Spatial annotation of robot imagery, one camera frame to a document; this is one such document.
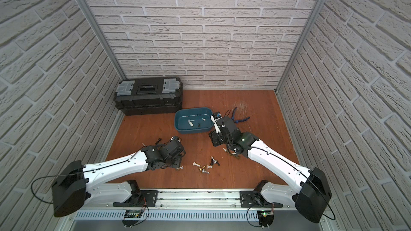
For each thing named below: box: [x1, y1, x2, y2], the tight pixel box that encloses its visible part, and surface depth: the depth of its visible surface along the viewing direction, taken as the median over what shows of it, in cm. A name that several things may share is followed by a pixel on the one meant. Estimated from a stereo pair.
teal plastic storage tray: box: [174, 107, 214, 135], surface depth 102 cm
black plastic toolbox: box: [113, 76, 184, 116], surface depth 97 cm
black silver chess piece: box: [210, 156, 220, 166], surface depth 86 cm
